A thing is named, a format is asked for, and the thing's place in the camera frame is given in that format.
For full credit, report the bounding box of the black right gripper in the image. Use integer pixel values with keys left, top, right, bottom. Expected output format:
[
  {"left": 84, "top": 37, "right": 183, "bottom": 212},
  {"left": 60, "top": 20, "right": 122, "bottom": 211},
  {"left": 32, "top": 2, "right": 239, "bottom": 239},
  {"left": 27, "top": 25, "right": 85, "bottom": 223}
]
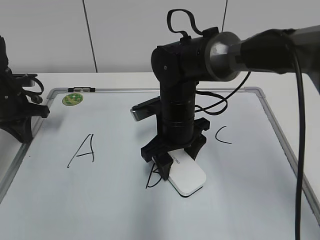
[{"left": 141, "top": 117, "right": 210, "bottom": 181}]

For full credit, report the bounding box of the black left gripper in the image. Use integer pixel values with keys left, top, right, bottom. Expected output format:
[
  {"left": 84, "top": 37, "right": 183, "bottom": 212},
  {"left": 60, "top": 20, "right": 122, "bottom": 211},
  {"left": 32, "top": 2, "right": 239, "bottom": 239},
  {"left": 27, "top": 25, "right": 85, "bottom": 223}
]
[{"left": 0, "top": 37, "right": 50, "bottom": 144}]

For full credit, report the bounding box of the white whiteboard eraser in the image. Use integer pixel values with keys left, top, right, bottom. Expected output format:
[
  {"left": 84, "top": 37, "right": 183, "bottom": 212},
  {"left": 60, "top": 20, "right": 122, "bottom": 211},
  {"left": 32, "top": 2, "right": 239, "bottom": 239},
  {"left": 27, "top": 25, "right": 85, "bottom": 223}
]
[{"left": 168, "top": 149, "right": 207, "bottom": 198}]

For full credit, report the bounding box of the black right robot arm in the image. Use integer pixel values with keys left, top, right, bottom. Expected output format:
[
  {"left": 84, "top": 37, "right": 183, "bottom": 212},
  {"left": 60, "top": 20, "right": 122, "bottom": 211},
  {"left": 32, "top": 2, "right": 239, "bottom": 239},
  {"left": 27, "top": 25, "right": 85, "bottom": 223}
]
[{"left": 131, "top": 26, "right": 320, "bottom": 180}]

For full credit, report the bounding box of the green round magnet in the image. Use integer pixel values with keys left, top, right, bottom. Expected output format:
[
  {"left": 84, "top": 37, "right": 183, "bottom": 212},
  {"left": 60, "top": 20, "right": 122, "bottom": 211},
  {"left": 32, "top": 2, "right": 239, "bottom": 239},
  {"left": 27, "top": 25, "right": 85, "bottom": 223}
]
[{"left": 62, "top": 93, "right": 84, "bottom": 106}]

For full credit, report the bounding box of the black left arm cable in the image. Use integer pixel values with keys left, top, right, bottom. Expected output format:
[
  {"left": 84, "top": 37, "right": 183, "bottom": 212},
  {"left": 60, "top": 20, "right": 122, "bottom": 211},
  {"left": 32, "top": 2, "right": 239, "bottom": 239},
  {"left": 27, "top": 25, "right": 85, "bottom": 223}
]
[{"left": 4, "top": 67, "right": 45, "bottom": 105}]

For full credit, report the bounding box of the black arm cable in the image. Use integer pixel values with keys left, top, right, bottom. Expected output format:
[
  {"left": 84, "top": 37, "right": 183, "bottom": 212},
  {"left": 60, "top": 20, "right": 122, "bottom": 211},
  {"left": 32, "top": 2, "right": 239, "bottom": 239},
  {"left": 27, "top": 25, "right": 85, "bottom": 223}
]
[
  {"left": 167, "top": 9, "right": 320, "bottom": 240},
  {"left": 4, "top": 67, "right": 45, "bottom": 105}
]

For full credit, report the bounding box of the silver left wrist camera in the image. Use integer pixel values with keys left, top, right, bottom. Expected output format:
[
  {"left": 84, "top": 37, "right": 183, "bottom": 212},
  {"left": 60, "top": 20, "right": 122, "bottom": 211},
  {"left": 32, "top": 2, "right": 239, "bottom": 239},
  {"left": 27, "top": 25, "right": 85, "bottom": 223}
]
[{"left": 12, "top": 73, "right": 38, "bottom": 87}]

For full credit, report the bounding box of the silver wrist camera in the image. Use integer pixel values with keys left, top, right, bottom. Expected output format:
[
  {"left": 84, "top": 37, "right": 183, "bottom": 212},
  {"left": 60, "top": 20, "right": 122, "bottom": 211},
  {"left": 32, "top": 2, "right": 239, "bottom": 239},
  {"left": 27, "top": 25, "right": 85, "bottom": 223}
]
[
  {"left": 12, "top": 73, "right": 38, "bottom": 87},
  {"left": 130, "top": 96, "right": 161, "bottom": 122}
]

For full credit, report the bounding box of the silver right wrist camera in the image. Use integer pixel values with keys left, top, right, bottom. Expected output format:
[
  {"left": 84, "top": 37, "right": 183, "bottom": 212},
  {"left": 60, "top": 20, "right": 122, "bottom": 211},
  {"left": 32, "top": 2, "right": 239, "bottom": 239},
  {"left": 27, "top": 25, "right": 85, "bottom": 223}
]
[{"left": 130, "top": 96, "right": 161, "bottom": 122}]

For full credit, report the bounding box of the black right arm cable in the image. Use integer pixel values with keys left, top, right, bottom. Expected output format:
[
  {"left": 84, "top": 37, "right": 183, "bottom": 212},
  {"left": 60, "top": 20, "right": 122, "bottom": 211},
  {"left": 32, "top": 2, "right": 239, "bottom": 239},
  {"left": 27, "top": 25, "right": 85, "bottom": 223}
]
[{"left": 167, "top": 9, "right": 320, "bottom": 240}]

